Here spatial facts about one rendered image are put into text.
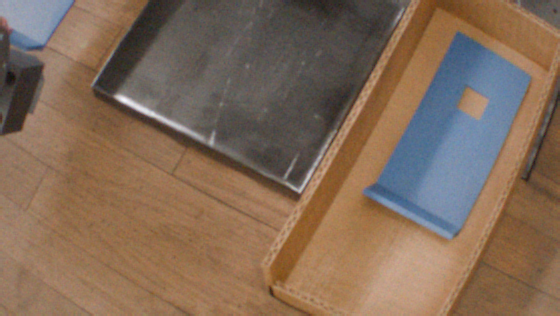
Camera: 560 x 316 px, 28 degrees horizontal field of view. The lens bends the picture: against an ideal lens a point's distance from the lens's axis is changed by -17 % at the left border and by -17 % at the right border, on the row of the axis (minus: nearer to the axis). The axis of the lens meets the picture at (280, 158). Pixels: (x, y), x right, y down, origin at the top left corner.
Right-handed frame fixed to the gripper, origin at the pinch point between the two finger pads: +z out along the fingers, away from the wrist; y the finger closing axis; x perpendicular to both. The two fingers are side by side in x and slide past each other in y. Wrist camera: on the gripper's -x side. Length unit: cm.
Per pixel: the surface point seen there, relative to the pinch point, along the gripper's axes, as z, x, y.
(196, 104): 9.3, -14.3, -0.5
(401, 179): 11.0, -28.5, 0.7
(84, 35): 12.2, -2.3, -0.2
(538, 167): 14.7, -37.7, 5.6
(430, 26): 17.5, -25.3, 10.6
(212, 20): 12.5, -11.8, 4.6
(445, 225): 8.8, -32.9, -0.2
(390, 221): 9.9, -29.1, -1.8
